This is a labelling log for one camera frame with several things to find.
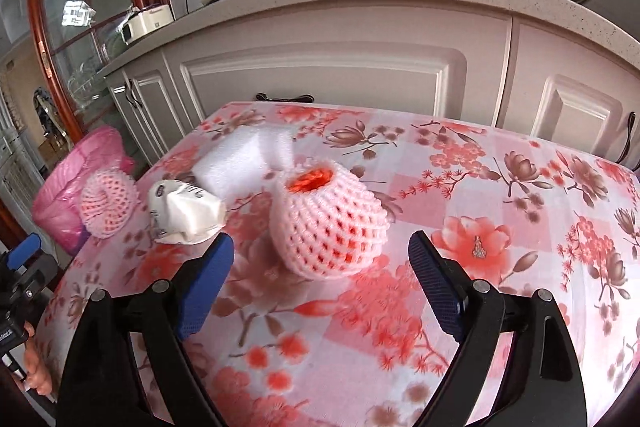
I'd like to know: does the fruit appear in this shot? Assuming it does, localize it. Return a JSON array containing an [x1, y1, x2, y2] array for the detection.
[[270, 159, 390, 281]]

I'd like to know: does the waste bin with pink bag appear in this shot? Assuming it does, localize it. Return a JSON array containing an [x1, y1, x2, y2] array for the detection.
[[32, 125, 136, 254]]

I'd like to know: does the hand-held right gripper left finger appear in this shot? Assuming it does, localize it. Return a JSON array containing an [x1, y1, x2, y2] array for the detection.
[[56, 232, 236, 427]]

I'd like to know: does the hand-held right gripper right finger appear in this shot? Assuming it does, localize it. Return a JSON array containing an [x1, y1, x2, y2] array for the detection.
[[407, 229, 589, 427]]

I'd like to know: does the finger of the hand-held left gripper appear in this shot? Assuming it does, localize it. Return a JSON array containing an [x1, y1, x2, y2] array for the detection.
[[0, 233, 57, 306]]

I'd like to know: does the cream kitchen counter cabinet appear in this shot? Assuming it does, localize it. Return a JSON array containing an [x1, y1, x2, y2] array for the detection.
[[102, 0, 640, 168]]

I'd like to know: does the person's left hand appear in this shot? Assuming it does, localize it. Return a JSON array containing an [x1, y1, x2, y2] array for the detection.
[[20, 324, 54, 399]]

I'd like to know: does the pink ring foam fruit net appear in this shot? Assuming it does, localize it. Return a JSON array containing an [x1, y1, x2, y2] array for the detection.
[[80, 169, 139, 238]]

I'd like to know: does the floral pink tablecloth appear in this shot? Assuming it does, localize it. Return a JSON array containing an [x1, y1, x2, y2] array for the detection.
[[35, 99, 640, 427]]

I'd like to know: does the crumpled paper cup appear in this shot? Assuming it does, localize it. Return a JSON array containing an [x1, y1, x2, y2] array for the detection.
[[148, 179, 226, 244]]

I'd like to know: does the wooden glass door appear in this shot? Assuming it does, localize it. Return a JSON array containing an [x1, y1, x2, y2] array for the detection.
[[26, 0, 172, 144]]

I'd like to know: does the white rice cooker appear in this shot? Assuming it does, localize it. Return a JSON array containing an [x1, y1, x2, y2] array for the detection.
[[119, 4, 175, 44]]

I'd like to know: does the black horizontal handle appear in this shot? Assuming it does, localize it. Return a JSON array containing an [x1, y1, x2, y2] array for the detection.
[[255, 92, 315, 104]]

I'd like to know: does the white foam block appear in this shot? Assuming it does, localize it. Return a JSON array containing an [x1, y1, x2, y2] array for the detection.
[[192, 127, 296, 200]]

